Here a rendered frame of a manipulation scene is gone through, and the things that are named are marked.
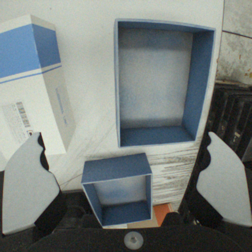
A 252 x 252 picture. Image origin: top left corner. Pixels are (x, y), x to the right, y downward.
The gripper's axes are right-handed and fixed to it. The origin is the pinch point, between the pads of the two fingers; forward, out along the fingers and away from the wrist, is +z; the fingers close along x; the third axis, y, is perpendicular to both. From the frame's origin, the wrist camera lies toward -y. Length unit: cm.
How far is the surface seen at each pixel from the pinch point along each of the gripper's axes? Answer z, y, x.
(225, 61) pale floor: 93, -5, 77
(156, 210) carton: 16.6, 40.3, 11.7
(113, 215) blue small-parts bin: 13.6, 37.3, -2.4
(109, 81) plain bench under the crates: 17.3, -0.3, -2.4
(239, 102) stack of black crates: 44, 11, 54
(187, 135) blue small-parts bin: 13.5, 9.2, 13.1
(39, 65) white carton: 7.7, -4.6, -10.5
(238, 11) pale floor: 94, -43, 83
